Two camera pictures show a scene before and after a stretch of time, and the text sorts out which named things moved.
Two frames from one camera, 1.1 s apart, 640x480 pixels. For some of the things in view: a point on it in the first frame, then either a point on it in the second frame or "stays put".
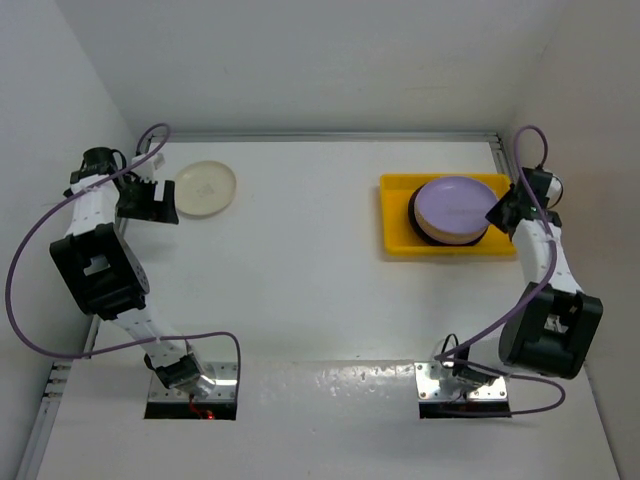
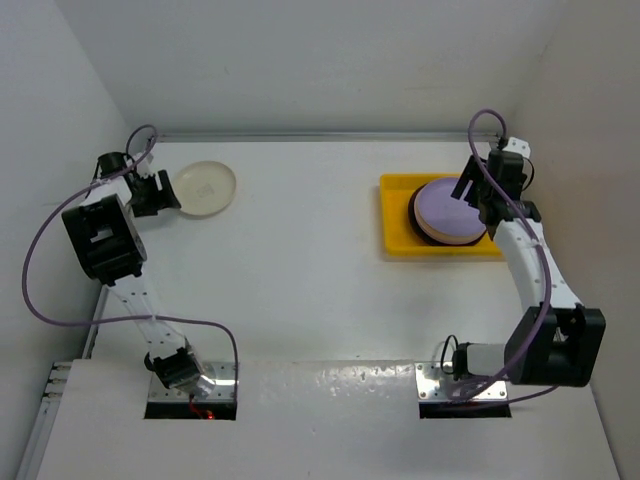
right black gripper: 493,216 -> 468,176
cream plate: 204,188 stays put
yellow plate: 448,237 stays put
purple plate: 454,204 stays put
